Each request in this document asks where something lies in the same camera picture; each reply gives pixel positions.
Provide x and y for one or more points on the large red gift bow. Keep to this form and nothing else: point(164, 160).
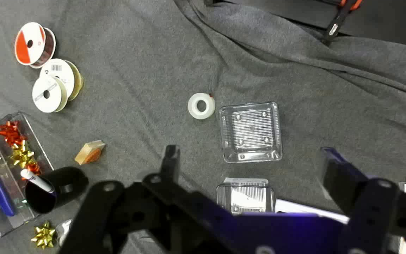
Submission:
point(11, 133)

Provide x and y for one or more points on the black and orange clamp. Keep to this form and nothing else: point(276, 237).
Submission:
point(333, 28)

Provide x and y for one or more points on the white marker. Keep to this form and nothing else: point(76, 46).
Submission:
point(35, 180)

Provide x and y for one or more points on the clear tape roll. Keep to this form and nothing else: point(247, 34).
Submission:
point(193, 110)

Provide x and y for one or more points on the small white ribbon spool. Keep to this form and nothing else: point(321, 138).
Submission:
point(56, 97)

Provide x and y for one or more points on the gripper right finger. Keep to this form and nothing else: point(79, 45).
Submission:
point(375, 211)

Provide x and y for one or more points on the red and white ribbon spool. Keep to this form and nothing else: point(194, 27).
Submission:
point(26, 53)

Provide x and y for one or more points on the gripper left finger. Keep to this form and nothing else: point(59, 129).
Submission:
point(111, 211)

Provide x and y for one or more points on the grey cloth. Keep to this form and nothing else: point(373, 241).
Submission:
point(136, 70)

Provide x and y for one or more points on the wooden block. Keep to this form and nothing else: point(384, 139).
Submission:
point(87, 152)

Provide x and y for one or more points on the black cup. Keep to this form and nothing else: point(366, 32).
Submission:
point(72, 180)

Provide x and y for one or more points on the small red gift bow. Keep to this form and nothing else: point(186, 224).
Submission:
point(34, 168)

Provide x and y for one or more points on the clear plastic container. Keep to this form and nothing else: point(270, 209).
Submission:
point(245, 197)
point(250, 130)

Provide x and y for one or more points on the white paper sheet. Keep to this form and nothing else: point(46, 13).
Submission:
point(301, 208)

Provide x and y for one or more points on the large white ribbon spool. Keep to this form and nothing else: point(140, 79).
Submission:
point(62, 68)

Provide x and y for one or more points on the gold gift bow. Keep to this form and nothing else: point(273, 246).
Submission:
point(43, 235)
point(22, 155)

